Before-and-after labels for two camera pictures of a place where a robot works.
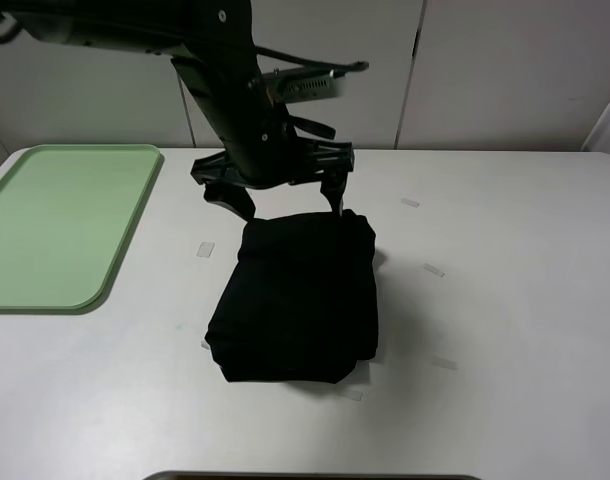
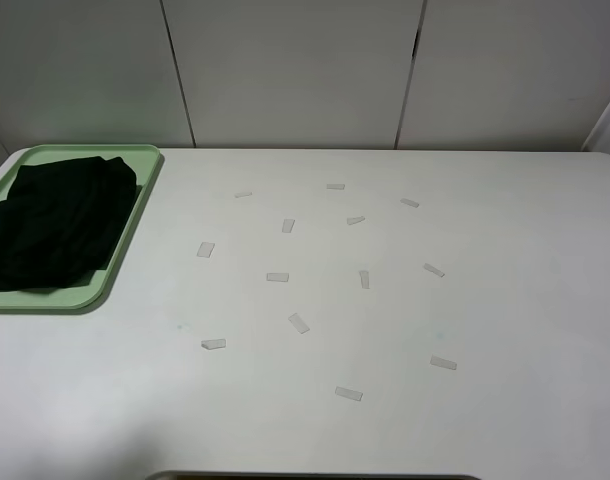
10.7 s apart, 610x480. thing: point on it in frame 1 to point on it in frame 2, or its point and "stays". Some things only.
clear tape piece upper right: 410,202 stays
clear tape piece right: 433,269 stays
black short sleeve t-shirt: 300,304 to 56,224
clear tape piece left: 205,249 stays
